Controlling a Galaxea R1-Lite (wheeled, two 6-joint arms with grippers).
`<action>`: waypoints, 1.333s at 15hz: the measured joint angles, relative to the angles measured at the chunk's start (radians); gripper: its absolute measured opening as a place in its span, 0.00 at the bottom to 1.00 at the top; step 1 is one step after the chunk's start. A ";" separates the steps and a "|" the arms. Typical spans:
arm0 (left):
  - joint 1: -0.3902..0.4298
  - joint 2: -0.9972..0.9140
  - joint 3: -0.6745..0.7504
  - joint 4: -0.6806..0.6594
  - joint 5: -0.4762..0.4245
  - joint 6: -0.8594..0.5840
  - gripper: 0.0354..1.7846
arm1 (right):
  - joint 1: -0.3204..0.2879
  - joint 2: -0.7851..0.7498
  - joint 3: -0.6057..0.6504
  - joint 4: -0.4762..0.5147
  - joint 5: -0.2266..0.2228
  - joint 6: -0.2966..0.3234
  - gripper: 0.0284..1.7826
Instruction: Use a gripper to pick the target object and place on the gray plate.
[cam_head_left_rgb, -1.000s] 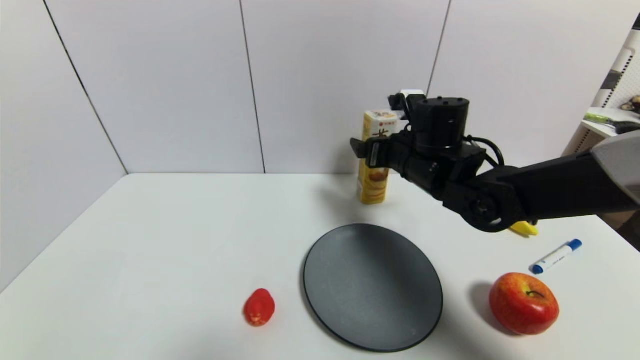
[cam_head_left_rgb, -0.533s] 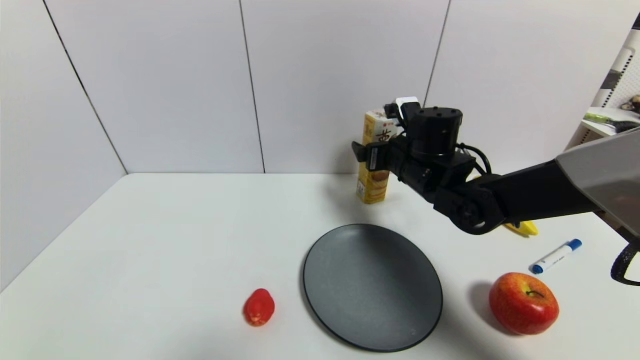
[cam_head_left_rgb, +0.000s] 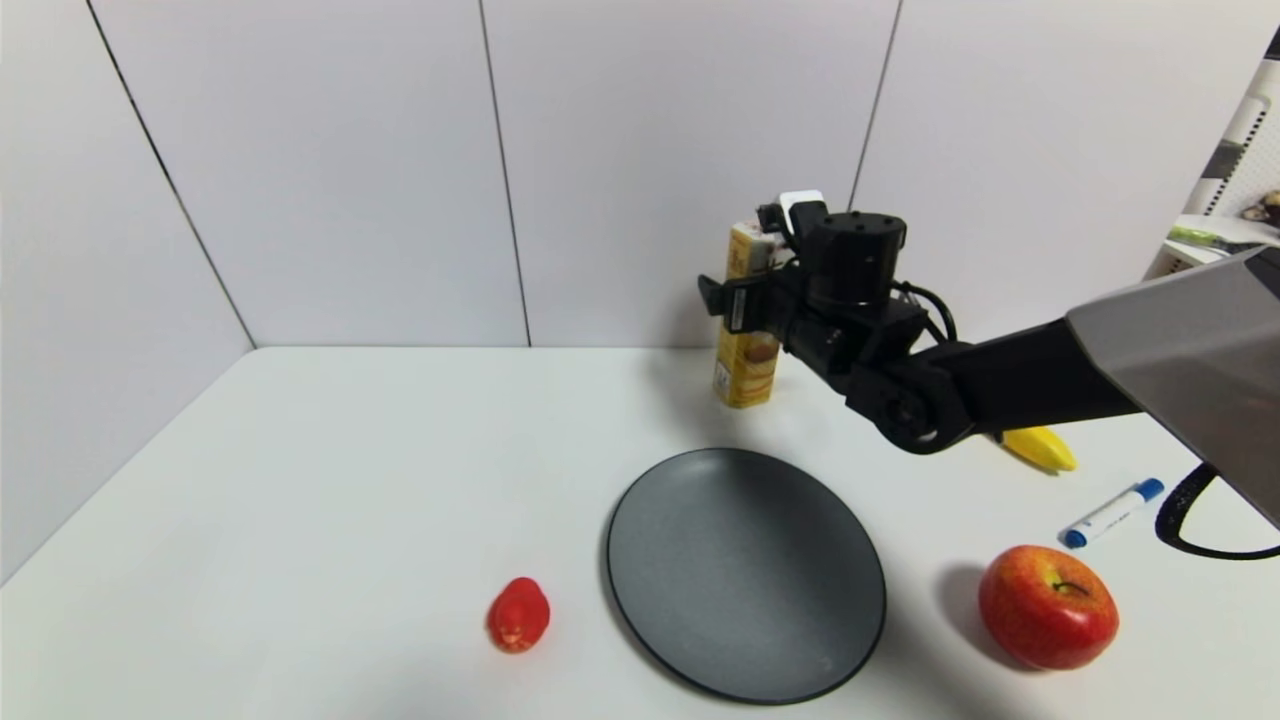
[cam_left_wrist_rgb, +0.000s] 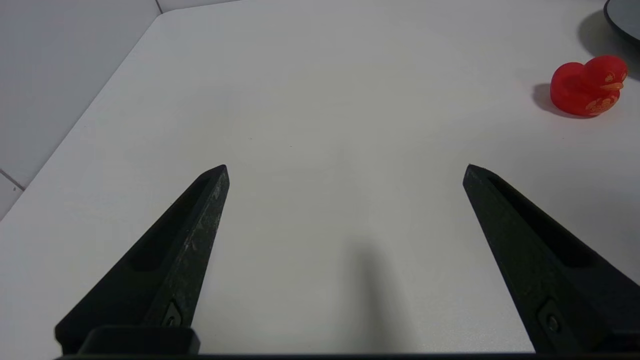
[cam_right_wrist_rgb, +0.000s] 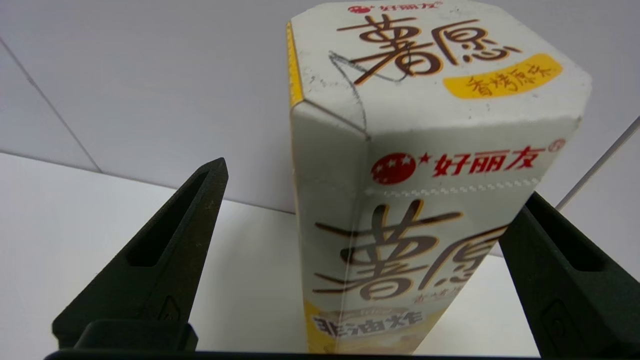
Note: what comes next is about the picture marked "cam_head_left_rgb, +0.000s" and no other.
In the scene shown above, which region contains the gray round plate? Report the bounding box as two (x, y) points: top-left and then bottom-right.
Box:
(605, 447), (888, 706)

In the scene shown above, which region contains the green tool on desk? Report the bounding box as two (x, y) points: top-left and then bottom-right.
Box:
(1168, 226), (1251, 252)

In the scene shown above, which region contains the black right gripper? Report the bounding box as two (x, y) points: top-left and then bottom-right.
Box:
(697, 271), (844, 357)

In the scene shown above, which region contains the white side desk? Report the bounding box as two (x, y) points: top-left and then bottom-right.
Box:
(1145, 213), (1280, 282)

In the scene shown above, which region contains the white marker with blue cap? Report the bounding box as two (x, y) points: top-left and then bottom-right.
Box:
(1059, 478), (1165, 549)

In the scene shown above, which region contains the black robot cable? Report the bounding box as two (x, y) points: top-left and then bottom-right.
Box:
(1154, 462), (1280, 561)

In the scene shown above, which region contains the yellow banana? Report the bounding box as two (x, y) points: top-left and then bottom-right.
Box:
(1000, 427), (1079, 474)

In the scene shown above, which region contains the yellow potato chips box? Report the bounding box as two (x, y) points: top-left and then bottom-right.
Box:
(713, 222), (783, 409)

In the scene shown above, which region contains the red apple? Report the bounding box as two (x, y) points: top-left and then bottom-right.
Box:
(978, 545), (1120, 671)

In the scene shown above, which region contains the white pegboard panel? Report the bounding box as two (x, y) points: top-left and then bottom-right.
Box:
(1185, 60), (1280, 217)

